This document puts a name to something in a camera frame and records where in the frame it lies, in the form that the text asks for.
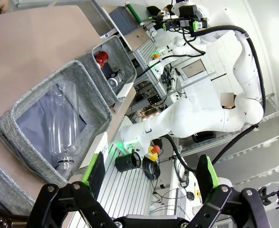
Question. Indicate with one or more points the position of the black computer mouse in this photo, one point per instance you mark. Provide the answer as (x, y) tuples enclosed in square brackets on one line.
[(190, 196)]

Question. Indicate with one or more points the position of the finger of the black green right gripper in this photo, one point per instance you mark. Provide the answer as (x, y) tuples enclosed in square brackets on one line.
[(169, 25), (158, 13)]

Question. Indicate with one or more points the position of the black mesh pen cup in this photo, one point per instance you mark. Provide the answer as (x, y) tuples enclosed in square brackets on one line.
[(125, 164)]

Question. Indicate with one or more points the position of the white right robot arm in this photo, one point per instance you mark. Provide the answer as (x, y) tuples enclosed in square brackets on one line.
[(201, 118)]

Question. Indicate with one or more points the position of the clear plastic bottle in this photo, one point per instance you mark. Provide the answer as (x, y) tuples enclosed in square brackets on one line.
[(63, 118)]

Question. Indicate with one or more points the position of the seated person behind robot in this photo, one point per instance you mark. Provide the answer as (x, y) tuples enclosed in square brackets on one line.
[(228, 99)]

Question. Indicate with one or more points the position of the grey equipment box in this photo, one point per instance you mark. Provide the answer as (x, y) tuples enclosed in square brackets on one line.
[(120, 17)]

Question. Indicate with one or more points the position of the yellow red emergency stop button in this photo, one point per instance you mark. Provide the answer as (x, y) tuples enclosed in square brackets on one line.
[(151, 154)]

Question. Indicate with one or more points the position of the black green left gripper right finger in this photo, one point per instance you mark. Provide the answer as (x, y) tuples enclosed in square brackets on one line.
[(224, 206)]

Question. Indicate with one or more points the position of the grey fabric basket plastic label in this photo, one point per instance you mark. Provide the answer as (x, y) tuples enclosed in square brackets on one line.
[(94, 107)]

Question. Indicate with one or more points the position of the grey fabric basket can label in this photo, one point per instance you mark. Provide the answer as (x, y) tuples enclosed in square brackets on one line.
[(125, 54)]

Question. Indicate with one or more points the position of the green roller tube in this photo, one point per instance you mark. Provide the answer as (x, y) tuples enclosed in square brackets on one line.
[(134, 13)]

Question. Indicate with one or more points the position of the aluminium profile base plate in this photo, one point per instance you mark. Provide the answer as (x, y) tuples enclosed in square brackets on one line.
[(125, 190)]

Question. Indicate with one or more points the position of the grey screen monitor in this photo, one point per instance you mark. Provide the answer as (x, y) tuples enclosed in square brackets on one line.
[(192, 69)]

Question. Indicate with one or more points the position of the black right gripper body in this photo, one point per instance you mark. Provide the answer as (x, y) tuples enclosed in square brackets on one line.
[(189, 22)]

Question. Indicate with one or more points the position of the white paper sign PLASTIC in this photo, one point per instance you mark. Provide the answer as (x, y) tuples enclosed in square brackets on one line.
[(99, 147)]

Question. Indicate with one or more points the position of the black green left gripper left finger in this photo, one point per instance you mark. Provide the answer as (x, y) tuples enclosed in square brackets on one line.
[(65, 204)]

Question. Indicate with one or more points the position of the dark bottle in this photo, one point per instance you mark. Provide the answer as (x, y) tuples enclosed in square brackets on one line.
[(116, 76)]

